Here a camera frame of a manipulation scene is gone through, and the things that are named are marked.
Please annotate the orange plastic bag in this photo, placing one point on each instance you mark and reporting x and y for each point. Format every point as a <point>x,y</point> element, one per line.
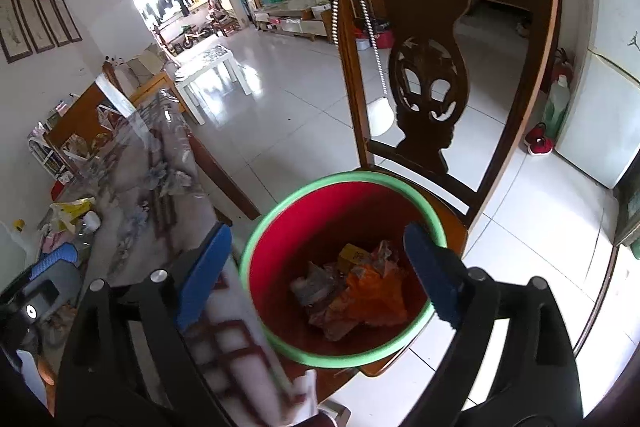
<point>375,297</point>

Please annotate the green plastic bottle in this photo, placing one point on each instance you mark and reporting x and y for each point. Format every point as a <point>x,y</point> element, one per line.
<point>555,112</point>

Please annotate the yellow snack packet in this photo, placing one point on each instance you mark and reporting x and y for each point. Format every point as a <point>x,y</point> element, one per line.
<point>70,209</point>

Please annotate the small balance bike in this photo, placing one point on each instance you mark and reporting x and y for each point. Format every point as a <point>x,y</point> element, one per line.
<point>195,38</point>

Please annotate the framed wall picture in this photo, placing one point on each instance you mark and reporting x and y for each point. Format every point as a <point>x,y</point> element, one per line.
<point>67,19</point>
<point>35,22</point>
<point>52,19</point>
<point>12,27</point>

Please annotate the red bin with green rim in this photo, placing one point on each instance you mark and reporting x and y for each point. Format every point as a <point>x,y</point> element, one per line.
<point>300,227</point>

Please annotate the small white table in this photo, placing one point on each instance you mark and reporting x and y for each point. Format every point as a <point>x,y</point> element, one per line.
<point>210,59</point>

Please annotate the white tissue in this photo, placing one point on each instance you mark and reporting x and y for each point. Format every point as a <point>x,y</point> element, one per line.
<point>315,284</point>

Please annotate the white refrigerator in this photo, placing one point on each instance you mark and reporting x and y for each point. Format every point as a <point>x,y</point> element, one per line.
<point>600,117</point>

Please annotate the yellow toy figure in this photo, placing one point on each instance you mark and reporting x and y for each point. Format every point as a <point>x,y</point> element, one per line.
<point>18,224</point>

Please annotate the cardboard box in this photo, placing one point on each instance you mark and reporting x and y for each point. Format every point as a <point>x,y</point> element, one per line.
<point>147,62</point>

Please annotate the wooden armchair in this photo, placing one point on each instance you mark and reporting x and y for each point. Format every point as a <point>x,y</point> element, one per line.
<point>222,17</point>

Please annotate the white bookshelf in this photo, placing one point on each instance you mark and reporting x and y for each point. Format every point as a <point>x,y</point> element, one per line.
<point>45,152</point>

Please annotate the yellow drink carton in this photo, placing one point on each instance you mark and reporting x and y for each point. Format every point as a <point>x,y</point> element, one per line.
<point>352,257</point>

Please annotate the clear wrapper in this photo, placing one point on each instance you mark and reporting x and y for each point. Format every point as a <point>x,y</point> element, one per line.
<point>340,319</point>

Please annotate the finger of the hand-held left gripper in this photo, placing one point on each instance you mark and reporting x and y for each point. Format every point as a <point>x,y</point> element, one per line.
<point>55,263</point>

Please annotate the red plastic item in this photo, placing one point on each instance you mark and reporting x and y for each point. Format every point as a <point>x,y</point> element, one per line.
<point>539,142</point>

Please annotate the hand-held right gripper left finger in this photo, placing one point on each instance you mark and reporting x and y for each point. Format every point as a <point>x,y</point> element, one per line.
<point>205,277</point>

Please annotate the low television cabinet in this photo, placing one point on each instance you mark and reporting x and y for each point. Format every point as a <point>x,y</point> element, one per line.
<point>290,17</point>

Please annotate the person's left hand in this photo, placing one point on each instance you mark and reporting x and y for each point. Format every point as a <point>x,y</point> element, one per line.
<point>47,382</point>

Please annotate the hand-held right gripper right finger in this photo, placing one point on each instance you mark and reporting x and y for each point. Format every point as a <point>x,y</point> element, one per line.
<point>430,277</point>

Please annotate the red bucket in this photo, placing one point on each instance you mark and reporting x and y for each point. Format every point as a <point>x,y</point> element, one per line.
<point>377,41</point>

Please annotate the wooden dining chair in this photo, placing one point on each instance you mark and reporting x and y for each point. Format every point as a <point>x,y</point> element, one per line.
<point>80,117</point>

